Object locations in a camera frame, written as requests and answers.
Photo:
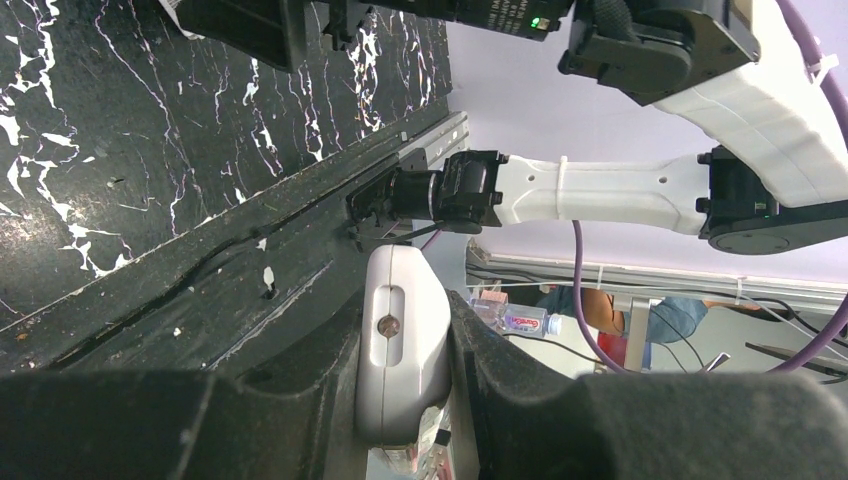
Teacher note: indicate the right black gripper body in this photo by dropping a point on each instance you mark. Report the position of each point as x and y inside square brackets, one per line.
[529, 19]

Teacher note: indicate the white remote control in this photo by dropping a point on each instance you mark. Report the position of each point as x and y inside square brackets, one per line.
[403, 368]

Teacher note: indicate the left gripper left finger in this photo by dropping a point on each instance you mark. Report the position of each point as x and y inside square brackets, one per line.
[291, 417]

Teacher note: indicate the aluminium frame rail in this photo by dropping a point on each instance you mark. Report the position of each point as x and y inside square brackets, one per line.
[430, 149]

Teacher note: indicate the plastic water bottle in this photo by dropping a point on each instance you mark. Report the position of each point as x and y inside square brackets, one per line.
[508, 318]

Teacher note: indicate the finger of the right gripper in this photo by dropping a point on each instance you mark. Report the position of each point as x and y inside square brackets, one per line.
[271, 31]

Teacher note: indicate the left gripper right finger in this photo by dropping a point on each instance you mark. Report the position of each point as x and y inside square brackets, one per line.
[515, 418]

